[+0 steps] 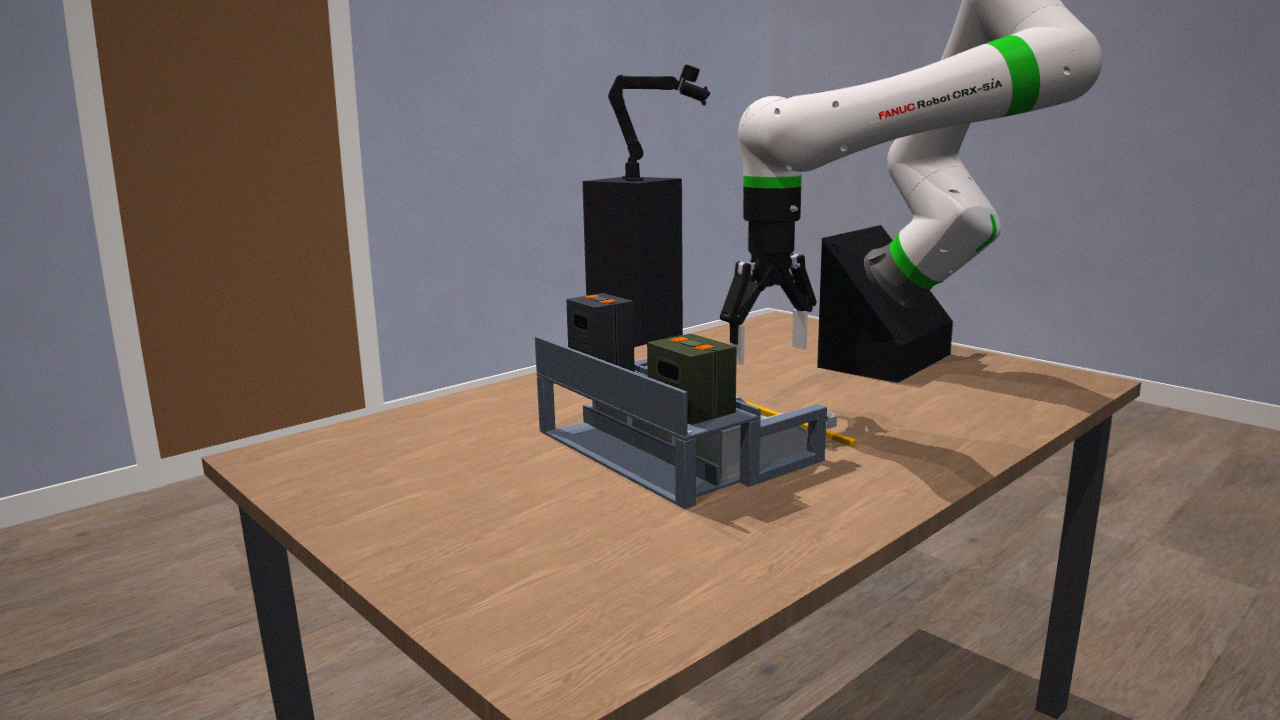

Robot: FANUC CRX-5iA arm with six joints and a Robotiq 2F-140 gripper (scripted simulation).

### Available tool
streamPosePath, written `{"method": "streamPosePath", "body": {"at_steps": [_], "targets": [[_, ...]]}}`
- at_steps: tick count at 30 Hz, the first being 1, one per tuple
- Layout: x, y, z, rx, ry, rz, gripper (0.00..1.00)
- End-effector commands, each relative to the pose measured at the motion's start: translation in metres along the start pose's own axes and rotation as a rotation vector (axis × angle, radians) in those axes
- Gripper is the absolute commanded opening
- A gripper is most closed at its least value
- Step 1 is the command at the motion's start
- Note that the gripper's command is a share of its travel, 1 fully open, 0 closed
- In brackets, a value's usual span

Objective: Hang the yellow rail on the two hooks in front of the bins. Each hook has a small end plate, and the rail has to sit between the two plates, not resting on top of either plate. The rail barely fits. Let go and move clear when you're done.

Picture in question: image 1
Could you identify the yellow bar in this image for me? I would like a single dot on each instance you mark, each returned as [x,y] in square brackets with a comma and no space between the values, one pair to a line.
[829,434]

